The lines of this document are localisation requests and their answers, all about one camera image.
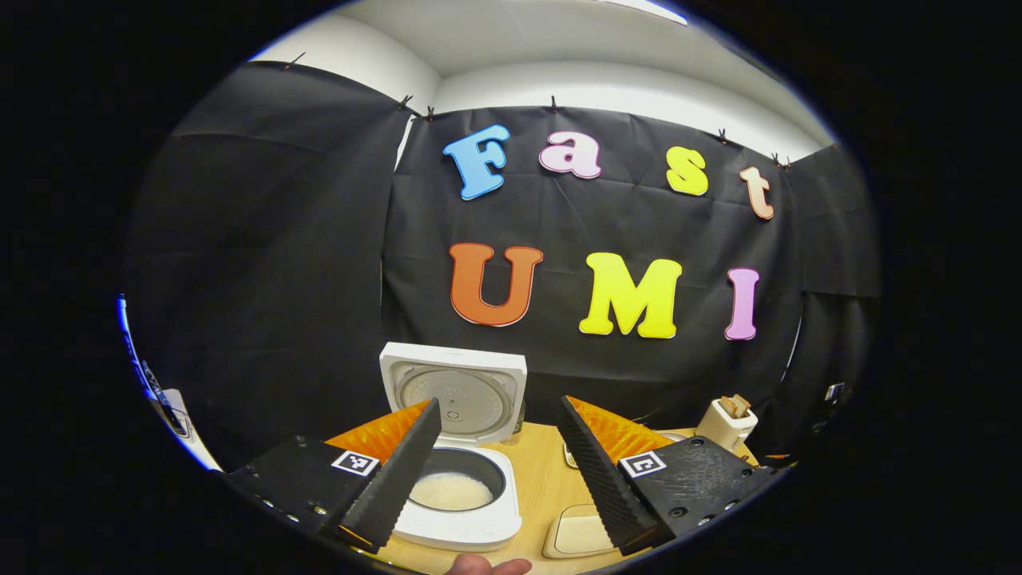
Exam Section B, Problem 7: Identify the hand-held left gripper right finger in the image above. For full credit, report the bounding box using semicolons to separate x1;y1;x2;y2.
557;395;779;557

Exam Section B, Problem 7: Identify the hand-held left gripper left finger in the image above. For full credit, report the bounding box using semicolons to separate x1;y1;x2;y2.
226;398;442;553

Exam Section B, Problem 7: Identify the clear container of rice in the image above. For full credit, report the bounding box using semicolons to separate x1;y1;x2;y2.
543;503;616;560

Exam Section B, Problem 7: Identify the white rice cooker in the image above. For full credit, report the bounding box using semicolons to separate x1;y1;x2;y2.
379;342;528;552

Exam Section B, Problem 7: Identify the white toaster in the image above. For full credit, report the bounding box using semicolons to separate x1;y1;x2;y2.
695;397;758;456

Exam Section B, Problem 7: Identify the black backdrop cloth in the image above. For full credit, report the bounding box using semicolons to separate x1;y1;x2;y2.
120;62;883;472

